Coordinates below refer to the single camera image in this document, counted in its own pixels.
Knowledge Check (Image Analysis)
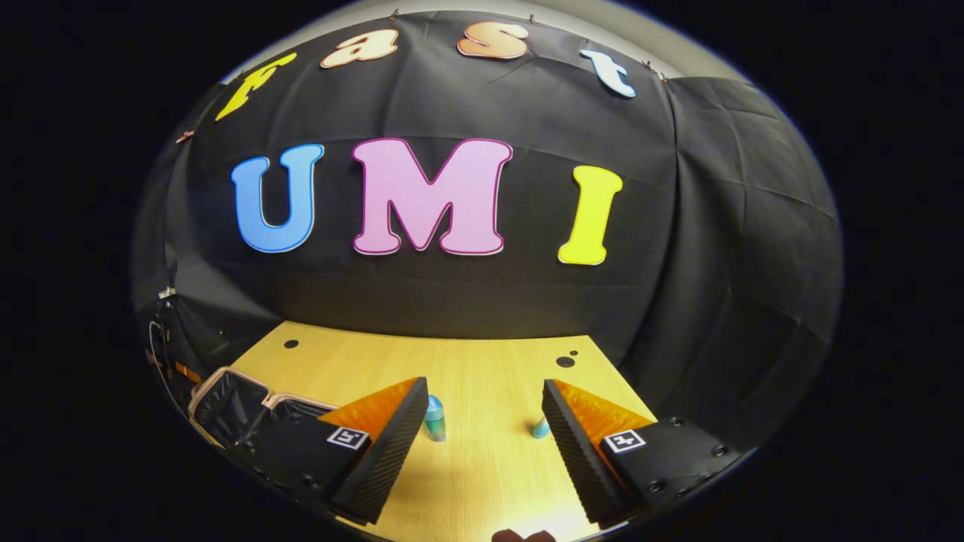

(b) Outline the row of small cloth clips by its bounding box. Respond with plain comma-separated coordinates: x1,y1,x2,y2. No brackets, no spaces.
175,9,670,144

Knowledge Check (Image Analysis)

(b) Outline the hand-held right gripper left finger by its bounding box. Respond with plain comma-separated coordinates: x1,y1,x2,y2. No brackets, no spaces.
224,376,429,527

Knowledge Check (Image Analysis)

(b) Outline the pink suitcase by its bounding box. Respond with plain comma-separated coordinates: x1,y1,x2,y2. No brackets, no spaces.
187,366,341,450

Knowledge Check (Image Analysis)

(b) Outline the blue bottle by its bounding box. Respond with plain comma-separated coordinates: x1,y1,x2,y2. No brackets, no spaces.
423,394,447,443

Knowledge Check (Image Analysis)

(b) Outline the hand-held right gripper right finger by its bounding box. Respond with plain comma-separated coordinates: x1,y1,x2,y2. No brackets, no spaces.
541,379,758,528

